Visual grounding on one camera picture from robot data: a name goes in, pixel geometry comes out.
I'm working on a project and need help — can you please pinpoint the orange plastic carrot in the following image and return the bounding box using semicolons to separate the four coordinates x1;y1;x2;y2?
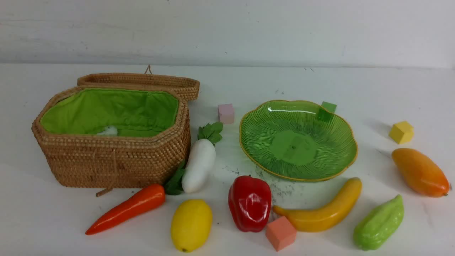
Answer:
85;184;165;235

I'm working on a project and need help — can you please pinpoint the green leaf-shaped glass plate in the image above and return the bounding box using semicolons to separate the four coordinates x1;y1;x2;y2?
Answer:
239;100;359;182

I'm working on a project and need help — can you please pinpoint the orange plastic mango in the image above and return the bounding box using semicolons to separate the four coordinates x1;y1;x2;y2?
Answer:
391;148;451;198

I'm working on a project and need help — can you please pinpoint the pink foam cube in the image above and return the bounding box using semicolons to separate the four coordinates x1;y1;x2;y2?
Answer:
218;103;235;124

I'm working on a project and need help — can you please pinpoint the white plastic radish with leaves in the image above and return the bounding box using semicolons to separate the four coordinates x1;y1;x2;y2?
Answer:
164;122;223;196

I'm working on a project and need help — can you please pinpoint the red plastic bell pepper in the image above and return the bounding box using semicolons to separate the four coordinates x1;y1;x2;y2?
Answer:
228;175;272;232

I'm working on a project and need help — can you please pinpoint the green plastic bitter gourd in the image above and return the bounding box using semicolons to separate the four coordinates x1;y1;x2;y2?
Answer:
353;194;405;251

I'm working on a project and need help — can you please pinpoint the green foam cube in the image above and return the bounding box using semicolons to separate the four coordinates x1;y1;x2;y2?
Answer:
317;101;337;123

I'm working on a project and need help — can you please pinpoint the woven rattan basket green lining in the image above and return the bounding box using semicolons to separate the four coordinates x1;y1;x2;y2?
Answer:
31;85;191;198

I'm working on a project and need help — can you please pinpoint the orange foam cube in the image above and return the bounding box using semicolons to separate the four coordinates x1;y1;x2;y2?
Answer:
266;217;297;252

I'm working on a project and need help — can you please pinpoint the yellow plastic lemon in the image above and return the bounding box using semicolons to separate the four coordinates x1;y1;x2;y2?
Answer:
171;199;213;253

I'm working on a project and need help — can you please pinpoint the yellow foam cube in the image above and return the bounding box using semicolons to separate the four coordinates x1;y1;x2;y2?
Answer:
389;121;414;145

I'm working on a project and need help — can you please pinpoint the woven rattan basket lid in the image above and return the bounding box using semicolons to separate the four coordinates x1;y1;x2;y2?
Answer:
77;73;200;101

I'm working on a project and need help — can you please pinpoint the yellow plastic banana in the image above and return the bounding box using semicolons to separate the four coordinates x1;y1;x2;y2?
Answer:
273;177;363;232

